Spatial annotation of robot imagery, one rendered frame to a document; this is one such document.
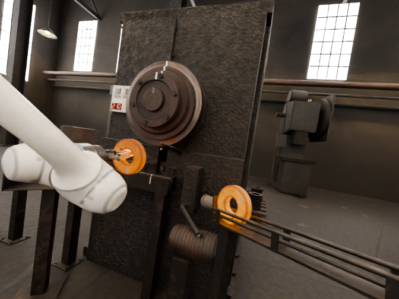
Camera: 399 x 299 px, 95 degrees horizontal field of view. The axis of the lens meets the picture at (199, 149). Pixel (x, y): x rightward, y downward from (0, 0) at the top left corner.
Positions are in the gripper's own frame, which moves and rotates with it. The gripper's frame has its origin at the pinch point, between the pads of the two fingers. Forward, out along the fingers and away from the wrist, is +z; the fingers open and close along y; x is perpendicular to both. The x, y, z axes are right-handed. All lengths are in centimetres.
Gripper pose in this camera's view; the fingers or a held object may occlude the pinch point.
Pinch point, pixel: (129, 152)
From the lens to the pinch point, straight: 86.4
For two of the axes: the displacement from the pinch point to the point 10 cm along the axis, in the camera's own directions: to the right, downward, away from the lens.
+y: 9.5, 1.5, -2.9
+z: 3.0, -0.5, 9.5
